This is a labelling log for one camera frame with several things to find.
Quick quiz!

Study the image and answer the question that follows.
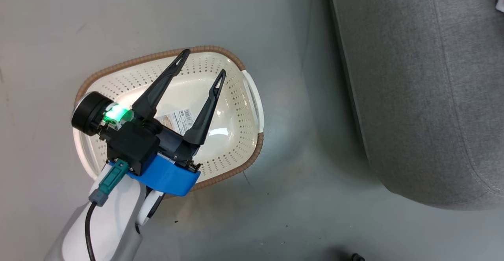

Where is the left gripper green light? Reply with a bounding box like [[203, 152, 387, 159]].
[[70, 48, 227, 172]]

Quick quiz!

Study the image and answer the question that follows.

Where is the white perforated laundry basket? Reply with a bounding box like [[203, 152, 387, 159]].
[[72, 45, 265, 193]]

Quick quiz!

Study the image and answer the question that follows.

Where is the white barcode label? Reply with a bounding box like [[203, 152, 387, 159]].
[[155, 108, 195, 137]]

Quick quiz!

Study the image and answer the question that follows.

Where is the small black object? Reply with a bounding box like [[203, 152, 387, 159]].
[[340, 251, 367, 261]]

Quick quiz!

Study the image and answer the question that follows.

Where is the grey fabric sofa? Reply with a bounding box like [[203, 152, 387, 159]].
[[324, 0, 504, 211]]

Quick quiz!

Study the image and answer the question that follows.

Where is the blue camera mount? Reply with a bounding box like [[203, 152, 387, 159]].
[[108, 154, 202, 197]]

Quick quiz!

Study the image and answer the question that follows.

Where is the teal cable connector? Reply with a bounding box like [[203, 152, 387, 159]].
[[89, 159, 131, 207]]

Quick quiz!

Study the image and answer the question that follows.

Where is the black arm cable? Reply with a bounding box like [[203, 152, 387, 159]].
[[84, 201, 99, 261]]

